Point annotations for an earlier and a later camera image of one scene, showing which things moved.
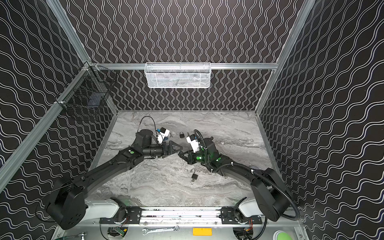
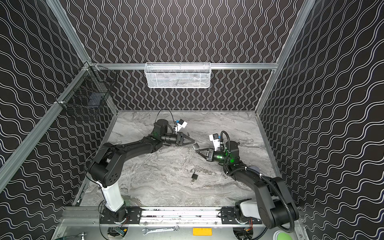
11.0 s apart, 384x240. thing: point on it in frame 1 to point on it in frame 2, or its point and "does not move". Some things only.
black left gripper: (165, 150) to (179, 139)
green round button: (283, 236) does not move
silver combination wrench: (176, 228) does not move
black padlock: (194, 175) does not move
